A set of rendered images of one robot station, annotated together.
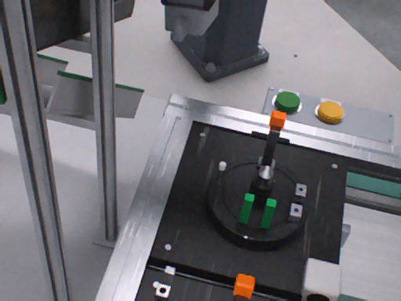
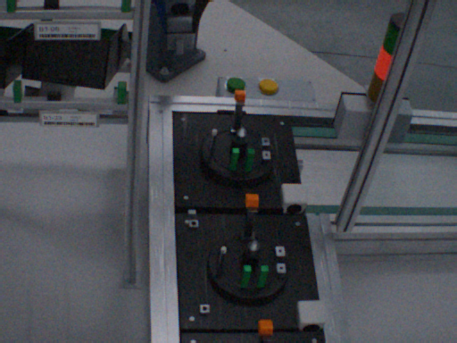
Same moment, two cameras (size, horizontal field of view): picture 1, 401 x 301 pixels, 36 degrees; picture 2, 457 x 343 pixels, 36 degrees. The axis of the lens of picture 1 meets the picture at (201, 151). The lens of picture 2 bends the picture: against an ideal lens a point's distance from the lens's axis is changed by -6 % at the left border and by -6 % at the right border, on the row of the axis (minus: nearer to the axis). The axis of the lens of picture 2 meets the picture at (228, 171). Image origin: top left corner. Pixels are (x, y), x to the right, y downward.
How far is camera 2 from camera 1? 0.61 m
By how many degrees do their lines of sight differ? 12
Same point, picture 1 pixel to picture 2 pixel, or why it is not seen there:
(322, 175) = (275, 130)
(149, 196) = (159, 169)
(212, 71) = (166, 74)
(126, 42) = not seen: hidden behind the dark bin
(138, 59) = not seen: hidden behind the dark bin
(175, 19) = (174, 42)
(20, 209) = (61, 203)
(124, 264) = (159, 215)
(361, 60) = (276, 46)
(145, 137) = not seen: hidden behind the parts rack
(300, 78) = (234, 67)
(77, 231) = (106, 209)
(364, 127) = (294, 93)
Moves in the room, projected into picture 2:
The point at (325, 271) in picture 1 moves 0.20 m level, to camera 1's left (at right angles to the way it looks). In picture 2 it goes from (294, 189) to (186, 196)
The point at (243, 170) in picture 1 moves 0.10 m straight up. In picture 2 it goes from (221, 137) to (228, 99)
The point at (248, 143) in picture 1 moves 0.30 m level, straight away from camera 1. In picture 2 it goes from (218, 118) to (211, 28)
